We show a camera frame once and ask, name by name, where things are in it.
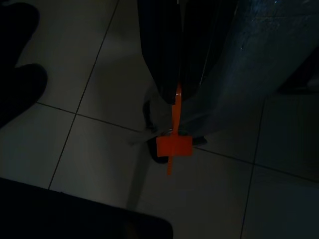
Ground large black rug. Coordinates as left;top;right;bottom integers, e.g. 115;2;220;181
0;177;174;239

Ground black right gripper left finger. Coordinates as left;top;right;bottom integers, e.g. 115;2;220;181
138;0;184;105

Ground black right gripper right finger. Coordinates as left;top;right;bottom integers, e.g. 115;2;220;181
179;0;238;102

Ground person in black clothes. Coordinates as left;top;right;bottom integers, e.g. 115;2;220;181
0;1;48;129

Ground orange key tag keyring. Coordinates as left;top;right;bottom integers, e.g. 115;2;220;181
156;82;194;176

